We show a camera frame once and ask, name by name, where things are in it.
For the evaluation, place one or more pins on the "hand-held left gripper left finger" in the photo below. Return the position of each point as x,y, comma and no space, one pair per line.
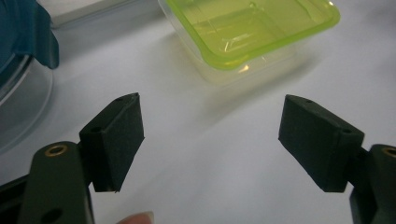
115,140

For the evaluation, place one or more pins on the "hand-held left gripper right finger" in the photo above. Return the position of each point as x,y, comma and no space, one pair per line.
317,146

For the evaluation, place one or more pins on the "clear container with green lid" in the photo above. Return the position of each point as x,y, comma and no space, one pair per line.
249,34

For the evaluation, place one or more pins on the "round glass container blue lid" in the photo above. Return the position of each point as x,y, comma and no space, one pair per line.
21,46

